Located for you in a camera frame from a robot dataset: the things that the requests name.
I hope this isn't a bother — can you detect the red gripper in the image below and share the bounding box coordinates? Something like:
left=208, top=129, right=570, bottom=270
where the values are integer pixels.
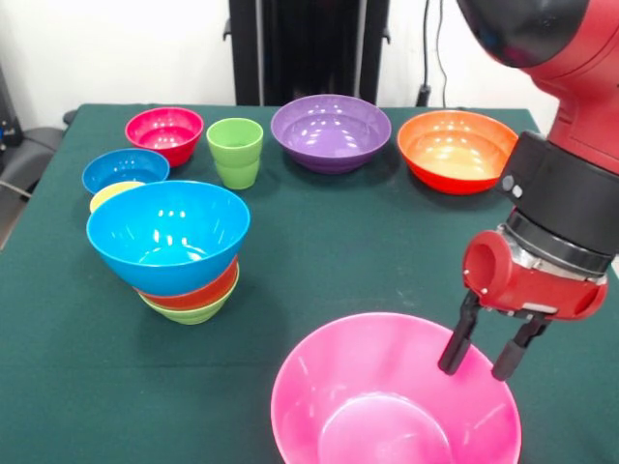
left=437, top=230, right=609, bottom=383

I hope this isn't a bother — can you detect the large pink bowl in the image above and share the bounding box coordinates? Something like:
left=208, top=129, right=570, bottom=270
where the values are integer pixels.
left=269, top=312, right=523, bottom=464

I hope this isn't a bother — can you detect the large orange bowl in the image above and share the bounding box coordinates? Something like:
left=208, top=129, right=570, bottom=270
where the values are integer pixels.
left=397, top=109, right=521, bottom=196

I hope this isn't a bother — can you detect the small orange bowl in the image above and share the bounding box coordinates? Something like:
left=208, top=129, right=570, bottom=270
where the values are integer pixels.
left=134, top=258, right=240, bottom=310

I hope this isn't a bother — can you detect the small green bowl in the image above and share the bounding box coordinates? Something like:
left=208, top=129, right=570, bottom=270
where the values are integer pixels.
left=138, top=275, right=241, bottom=326

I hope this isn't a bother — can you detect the green cup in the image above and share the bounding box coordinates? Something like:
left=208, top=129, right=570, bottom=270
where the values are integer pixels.
left=206, top=118, right=265, bottom=190

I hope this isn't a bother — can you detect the light blue bowl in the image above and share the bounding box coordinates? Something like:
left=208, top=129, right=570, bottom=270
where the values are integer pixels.
left=86, top=180, right=251, bottom=297

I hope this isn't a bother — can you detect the yellow cup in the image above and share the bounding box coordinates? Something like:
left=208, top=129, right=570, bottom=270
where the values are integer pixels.
left=89, top=181, right=146, bottom=214

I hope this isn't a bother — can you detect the dark green tablecloth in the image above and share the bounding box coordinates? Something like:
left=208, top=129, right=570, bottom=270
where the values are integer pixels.
left=0, top=102, right=619, bottom=464

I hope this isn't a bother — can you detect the purple bowl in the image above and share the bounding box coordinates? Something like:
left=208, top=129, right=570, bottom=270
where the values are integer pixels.
left=270, top=94, right=393, bottom=175

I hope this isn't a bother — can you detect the small crimson bowl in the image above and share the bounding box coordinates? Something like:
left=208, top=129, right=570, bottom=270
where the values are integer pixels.
left=125, top=106, right=205, bottom=168

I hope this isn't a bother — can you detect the small dark blue bowl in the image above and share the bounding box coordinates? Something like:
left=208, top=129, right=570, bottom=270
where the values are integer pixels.
left=81, top=148, right=171, bottom=194

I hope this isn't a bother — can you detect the black hanging cable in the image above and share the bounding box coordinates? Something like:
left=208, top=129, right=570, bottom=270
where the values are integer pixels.
left=436, top=0, right=451, bottom=105
left=415, top=0, right=433, bottom=108

